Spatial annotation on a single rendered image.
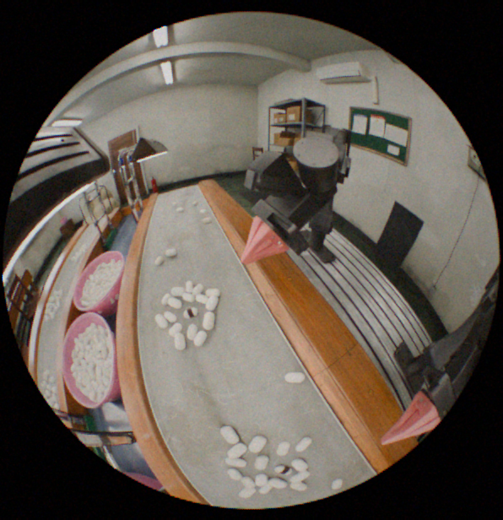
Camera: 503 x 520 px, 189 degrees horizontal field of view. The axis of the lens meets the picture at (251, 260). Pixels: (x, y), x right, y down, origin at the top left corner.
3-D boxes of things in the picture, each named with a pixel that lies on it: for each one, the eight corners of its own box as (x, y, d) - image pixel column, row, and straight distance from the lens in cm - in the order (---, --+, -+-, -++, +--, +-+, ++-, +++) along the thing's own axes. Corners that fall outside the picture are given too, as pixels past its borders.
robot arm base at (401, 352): (433, 389, 58) (440, 372, 63) (410, 343, 49) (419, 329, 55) (413, 396, 63) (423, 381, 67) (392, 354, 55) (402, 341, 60)
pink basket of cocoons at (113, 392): (121, 315, 56) (103, 296, 51) (155, 392, 43) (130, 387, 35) (77, 348, 70) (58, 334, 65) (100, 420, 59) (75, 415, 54)
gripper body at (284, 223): (285, 235, 21) (323, 197, 22) (252, 205, 28) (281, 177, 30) (303, 255, 26) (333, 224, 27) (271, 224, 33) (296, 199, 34)
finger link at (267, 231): (235, 264, 24) (280, 218, 23) (221, 239, 29) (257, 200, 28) (260, 278, 29) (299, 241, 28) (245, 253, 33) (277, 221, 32)
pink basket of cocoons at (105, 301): (139, 261, 70) (129, 242, 65) (134, 318, 52) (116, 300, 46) (95, 278, 83) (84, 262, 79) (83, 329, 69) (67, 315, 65)
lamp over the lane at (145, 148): (168, 151, 114) (167, 142, 114) (156, 154, 52) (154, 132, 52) (156, 154, 114) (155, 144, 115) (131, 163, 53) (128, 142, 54)
